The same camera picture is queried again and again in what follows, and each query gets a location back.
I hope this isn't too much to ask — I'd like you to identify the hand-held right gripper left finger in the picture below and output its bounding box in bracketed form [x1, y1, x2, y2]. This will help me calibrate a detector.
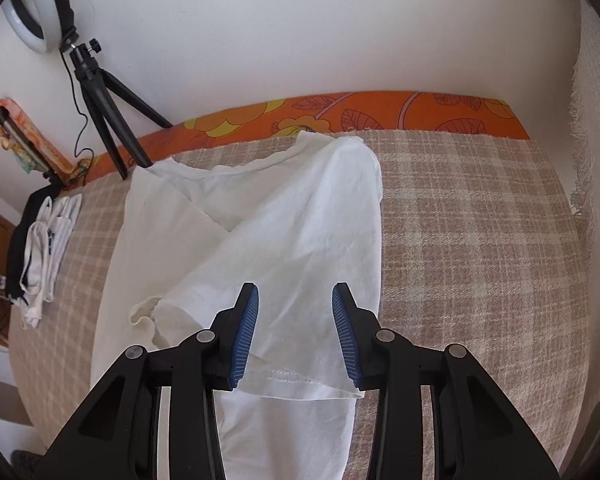
[39, 283, 260, 480]

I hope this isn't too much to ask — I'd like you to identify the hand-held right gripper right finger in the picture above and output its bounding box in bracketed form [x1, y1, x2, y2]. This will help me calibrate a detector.
[332, 282, 562, 480]

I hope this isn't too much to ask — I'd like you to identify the white t-shirt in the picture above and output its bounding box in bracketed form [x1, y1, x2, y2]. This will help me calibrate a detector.
[90, 131, 384, 480]

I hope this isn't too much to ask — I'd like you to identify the pile of white clothes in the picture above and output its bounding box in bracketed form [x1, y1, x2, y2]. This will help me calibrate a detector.
[19, 195, 83, 330]

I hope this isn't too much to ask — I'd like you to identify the beige checked blanket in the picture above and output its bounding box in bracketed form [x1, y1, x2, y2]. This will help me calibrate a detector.
[7, 127, 593, 480]

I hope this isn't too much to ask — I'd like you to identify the orange floral bed sheet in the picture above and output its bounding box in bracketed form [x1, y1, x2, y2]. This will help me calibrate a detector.
[77, 91, 531, 181]

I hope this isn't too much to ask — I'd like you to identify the black garment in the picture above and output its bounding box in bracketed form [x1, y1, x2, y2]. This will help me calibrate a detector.
[6, 185, 61, 298]

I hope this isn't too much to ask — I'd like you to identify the black tripod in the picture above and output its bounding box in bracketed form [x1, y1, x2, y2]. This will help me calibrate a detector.
[60, 26, 174, 181]

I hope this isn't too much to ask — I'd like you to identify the black cable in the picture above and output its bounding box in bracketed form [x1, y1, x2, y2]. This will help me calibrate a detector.
[70, 50, 95, 181]

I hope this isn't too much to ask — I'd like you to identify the white ring light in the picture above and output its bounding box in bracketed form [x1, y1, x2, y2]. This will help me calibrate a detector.
[6, 0, 77, 55]

